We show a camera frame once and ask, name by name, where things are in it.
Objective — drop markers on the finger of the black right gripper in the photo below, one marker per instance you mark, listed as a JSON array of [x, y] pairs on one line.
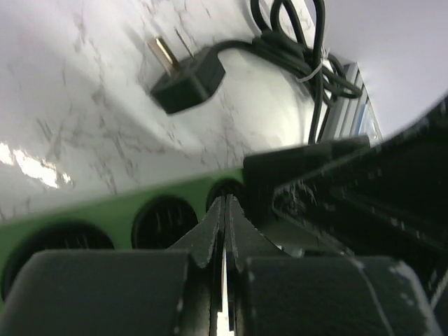
[[389, 199]]

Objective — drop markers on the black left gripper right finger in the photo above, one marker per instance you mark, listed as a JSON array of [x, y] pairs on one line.
[[273, 293]]

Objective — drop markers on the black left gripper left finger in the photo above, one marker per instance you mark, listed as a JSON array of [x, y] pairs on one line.
[[176, 291]]

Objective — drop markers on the green power strip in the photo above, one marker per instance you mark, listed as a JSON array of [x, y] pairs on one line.
[[152, 218]]

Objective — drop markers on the black plug adapter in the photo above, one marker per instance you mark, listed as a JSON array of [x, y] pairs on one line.
[[185, 83]]

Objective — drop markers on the white cable duct rail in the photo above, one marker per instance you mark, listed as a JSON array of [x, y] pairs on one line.
[[352, 117]]

